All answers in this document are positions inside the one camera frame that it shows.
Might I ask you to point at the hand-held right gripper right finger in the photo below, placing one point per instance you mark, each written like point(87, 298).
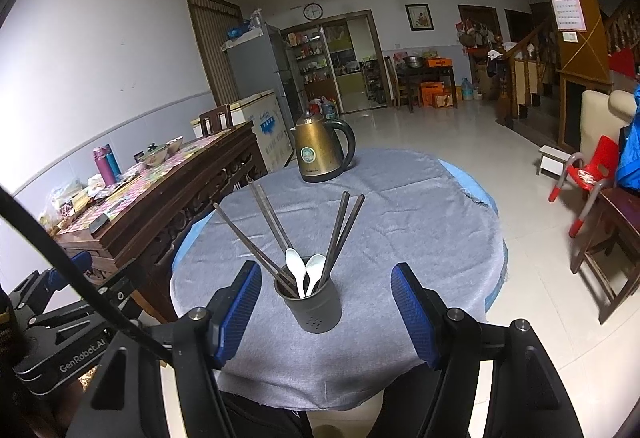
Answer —
point(415, 313)

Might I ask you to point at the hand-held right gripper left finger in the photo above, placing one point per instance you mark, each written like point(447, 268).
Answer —
point(240, 310)

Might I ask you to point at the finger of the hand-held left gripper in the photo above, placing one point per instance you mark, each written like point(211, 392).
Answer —
point(122, 300)
point(75, 265)

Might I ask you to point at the white plastic spoon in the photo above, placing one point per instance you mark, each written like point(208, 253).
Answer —
point(315, 265)
point(294, 260)

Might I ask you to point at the dark metal utensil holder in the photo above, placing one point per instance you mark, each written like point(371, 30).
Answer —
point(315, 313)

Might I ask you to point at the black phone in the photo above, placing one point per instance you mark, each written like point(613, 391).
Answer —
point(99, 224)

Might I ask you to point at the pile of snack packets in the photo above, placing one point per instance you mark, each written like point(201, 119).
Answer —
point(70, 203)

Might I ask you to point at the grey tablecloth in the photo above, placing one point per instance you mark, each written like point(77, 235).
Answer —
point(400, 228)

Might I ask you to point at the carved wooden sideboard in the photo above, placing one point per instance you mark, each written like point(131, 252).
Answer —
point(165, 223)

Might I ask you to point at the blue water bottle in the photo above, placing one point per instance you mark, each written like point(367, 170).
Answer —
point(115, 165)

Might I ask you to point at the checkered table mat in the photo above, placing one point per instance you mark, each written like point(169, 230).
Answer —
point(150, 178)

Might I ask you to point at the person's dark trousers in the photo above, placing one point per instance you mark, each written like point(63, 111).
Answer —
point(270, 423)

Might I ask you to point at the glass-lidded bowl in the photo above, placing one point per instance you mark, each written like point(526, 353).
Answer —
point(155, 155)

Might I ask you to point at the blue round table cover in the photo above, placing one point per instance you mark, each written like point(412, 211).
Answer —
point(470, 183)

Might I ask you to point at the white bowl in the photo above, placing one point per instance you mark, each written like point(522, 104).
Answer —
point(175, 144)

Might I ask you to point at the gold electric kettle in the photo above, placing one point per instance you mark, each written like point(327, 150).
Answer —
point(320, 153)

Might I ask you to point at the white chest freezer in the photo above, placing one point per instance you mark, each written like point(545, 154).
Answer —
point(265, 128)

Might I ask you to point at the wooden chair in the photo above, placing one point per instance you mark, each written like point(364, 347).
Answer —
point(215, 119)

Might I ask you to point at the white step stool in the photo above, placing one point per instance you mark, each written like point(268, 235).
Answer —
point(555, 160)

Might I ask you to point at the stack of orange cartons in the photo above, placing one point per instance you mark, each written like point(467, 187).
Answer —
point(435, 94)

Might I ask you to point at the small blue water jug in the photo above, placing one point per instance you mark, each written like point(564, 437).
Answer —
point(327, 108)

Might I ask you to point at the dark wooden stool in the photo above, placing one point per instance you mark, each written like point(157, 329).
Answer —
point(620, 213)

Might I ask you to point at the large blue water jug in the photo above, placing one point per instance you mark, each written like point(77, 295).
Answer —
point(467, 90)

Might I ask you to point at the red plastic chair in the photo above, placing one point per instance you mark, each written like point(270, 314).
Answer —
point(595, 168)

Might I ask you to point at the dark wooden dining table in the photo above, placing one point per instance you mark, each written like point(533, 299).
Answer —
point(412, 74)

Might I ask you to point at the grey refrigerator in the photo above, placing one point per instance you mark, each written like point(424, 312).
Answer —
point(255, 68)

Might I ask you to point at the metal basin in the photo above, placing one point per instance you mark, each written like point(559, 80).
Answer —
point(414, 61)

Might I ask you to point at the flat orange box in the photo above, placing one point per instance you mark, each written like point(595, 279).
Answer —
point(439, 62)

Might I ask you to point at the glass-door pantry cabinet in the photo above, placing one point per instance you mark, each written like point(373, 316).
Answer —
point(312, 68)

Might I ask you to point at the brown wooden door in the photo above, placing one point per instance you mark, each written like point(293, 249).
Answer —
point(215, 48)

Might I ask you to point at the wooden staircase railing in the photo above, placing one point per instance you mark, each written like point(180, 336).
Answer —
point(520, 73)

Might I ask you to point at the beige armchair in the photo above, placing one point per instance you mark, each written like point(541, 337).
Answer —
point(597, 123)

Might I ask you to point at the blue jacket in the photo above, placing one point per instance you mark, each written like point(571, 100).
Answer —
point(631, 143)

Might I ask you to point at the blue bundle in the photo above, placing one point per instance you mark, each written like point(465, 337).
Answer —
point(239, 32)

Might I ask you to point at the spray bottle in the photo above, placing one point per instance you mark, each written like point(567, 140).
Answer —
point(256, 18)

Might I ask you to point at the framed picture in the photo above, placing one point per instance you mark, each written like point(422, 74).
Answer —
point(419, 17)

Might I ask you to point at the round wall clock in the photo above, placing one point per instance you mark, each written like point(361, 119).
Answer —
point(313, 11)

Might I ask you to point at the white wall switch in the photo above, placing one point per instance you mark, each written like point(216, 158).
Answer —
point(569, 37)

